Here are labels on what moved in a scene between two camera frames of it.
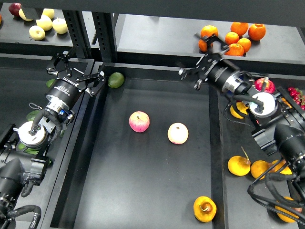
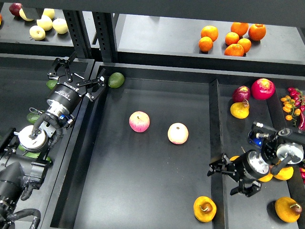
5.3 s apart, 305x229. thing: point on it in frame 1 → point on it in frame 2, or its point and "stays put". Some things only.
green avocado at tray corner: x=116 y=80 stays put
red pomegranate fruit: x=269 y=87 stays put
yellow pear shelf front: x=36 y=33 stays put
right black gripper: x=213 y=68 → x=249 y=167
